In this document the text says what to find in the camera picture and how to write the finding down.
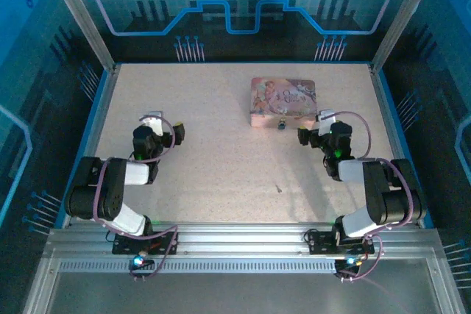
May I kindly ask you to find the pink printed tin box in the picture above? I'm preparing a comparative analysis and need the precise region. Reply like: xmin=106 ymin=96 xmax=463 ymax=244
xmin=249 ymin=76 xmax=319 ymax=129

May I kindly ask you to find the black base plate left arm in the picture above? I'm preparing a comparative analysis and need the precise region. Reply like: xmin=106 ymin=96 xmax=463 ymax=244
xmin=111 ymin=231 xmax=180 ymax=257

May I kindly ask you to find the black base plate right arm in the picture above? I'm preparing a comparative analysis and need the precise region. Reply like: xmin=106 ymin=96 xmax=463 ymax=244
xmin=306 ymin=230 xmax=377 ymax=256

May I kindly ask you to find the metal framed clear panel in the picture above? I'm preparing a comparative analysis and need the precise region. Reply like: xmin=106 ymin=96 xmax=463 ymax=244
xmin=21 ymin=254 xmax=465 ymax=314

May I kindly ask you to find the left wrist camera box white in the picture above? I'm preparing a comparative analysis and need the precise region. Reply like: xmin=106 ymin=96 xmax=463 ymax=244
xmin=141 ymin=109 xmax=165 ymax=137

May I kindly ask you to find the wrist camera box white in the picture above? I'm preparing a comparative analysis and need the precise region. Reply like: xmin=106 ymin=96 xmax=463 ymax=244
xmin=316 ymin=109 xmax=338 ymax=137
xmin=141 ymin=109 xmax=165 ymax=137

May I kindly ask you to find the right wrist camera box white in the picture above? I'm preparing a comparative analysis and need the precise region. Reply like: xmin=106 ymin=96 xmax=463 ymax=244
xmin=316 ymin=109 xmax=338 ymax=137

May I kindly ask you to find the aluminium side rail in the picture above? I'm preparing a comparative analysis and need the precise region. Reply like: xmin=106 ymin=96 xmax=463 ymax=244
xmin=369 ymin=63 xmax=425 ymax=229
xmin=60 ymin=63 xmax=122 ymax=229

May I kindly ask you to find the aluminium mounting rail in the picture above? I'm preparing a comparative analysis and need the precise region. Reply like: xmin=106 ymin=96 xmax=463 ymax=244
xmin=43 ymin=222 xmax=443 ymax=263

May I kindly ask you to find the aluminium frame post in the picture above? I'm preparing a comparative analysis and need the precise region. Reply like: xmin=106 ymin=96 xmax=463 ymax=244
xmin=370 ymin=0 xmax=443 ymax=72
xmin=41 ymin=0 xmax=119 ymax=73

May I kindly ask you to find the slotted grey cable duct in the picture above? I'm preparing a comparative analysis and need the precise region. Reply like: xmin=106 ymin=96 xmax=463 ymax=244
xmin=57 ymin=260 xmax=341 ymax=275

